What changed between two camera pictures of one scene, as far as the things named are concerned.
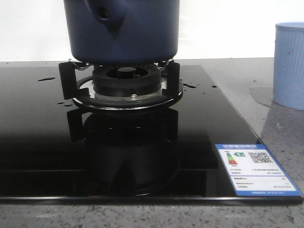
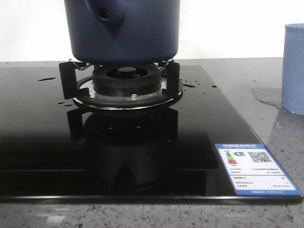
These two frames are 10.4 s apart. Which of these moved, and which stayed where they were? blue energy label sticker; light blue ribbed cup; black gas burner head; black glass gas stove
Moved: light blue ribbed cup
Stayed: black glass gas stove; black gas burner head; blue energy label sticker
